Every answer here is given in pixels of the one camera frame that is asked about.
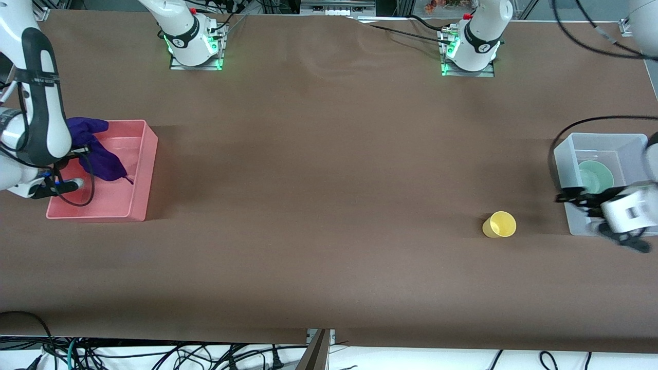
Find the green bowl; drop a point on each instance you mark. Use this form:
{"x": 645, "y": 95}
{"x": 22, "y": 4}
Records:
{"x": 599, "y": 177}

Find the pink plastic bin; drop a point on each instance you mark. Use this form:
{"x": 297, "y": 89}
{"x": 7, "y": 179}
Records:
{"x": 139, "y": 169}

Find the metal table leg bracket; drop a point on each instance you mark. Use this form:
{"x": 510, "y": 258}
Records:
{"x": 314, "y": 354}

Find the translucent plastic bin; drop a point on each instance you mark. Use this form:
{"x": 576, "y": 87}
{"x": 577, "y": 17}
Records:
{"x": 568, "y": 164}

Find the aluminium frame corner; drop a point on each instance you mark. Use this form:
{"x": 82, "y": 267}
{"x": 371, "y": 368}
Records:
{"x": 628, "y": 26}
{"x": 42, "y": 11}

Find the orange background items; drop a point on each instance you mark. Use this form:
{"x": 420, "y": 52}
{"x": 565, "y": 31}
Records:
{"x": 442, "y": 5}

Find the black power plug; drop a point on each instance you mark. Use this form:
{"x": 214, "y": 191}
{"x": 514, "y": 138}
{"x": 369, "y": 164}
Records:
{"x": 276, "y": 359}

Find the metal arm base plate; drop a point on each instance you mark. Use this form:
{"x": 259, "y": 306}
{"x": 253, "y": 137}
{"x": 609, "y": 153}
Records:
{"x": 177, "y": 66}
{"x": 488, "y": 74}

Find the white power strip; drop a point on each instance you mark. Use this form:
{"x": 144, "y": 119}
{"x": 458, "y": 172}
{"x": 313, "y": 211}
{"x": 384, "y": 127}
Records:
{"x": 336, "y": 7}

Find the brown table cover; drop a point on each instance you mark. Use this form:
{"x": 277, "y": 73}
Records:
{"x": 329, "y": 205}

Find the purple cloth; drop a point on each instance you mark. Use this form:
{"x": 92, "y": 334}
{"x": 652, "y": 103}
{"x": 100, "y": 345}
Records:
{"x": 100, "y": 154}

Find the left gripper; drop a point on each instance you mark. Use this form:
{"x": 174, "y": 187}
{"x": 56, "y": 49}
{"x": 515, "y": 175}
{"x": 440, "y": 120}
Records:
{"x": 587, "y": 199}

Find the yellow cup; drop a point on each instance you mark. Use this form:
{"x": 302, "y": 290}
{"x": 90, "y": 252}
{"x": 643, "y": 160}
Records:
{"x": 501, "y": 224}

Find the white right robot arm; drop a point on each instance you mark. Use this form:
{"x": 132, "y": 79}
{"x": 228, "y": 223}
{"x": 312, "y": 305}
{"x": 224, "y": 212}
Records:
{"x": 175, "y": 15}

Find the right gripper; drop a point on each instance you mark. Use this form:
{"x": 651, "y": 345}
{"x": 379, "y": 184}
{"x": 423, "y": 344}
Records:
{"x": 75, "y": 156}

